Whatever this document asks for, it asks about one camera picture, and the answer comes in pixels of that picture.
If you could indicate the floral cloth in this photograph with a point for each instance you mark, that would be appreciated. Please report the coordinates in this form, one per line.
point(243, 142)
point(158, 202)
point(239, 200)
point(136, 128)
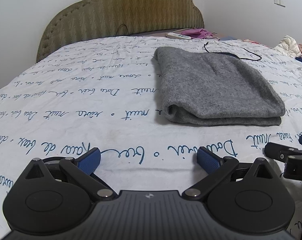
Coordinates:
point(253, 42)

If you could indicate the white padded garment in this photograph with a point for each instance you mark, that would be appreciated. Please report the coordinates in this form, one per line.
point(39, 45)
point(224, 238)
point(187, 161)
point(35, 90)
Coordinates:
point(289, 45)

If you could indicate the olive upholstered headboard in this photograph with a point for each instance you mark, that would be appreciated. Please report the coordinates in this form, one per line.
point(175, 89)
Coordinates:
point(121, 7)

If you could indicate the grey sweater with navy sleeves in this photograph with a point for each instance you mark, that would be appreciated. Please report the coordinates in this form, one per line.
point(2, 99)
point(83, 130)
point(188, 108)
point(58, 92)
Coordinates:
point(210, 87)

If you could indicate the white light switch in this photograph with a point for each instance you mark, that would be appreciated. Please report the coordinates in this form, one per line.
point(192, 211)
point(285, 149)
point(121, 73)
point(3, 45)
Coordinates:
point(279, 1)

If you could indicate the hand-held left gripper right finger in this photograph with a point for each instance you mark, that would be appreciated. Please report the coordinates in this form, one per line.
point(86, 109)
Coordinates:
point(207, 160)

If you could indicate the purple cloth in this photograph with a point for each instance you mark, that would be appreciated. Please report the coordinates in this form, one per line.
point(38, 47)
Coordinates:
point(199, 33)

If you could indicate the white quilt with script print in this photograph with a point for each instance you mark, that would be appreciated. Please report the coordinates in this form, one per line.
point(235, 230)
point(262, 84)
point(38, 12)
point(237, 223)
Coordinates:
point(78, 92)

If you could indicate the mauve bed sheet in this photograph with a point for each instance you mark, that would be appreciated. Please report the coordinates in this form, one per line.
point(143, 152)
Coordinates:
point(151, 33)

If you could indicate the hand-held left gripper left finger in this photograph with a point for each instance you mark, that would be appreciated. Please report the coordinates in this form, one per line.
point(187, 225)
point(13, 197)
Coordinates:
point(89, 160)

